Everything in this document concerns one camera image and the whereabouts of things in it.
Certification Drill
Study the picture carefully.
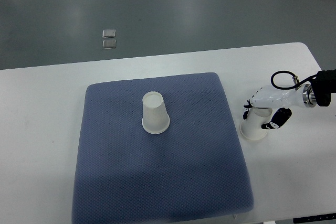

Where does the black table control panel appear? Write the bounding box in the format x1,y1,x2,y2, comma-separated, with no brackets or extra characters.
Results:
293,213,335,223

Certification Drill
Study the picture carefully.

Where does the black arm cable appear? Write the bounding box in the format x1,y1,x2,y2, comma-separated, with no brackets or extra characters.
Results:
270,70,320,91

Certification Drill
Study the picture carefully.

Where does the blue grey fabric cushion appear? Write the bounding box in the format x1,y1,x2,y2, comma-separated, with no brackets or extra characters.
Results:
72,72,254,223

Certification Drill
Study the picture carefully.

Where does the white paper cup on cushion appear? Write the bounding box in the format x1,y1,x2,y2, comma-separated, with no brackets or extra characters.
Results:
142,91,170,134

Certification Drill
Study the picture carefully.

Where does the white paper cup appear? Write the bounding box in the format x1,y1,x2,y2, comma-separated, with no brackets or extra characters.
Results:
239,108,272,141
142,91,170,134

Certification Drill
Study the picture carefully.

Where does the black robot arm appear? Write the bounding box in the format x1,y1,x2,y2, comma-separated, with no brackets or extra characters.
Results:
243,70,335,130

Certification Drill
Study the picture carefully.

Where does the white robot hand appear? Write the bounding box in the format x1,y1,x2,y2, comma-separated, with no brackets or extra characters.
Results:
243,85,317,130

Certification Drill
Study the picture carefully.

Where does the upper metal floor plate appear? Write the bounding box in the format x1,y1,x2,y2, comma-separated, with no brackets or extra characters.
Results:
102,29,116,38

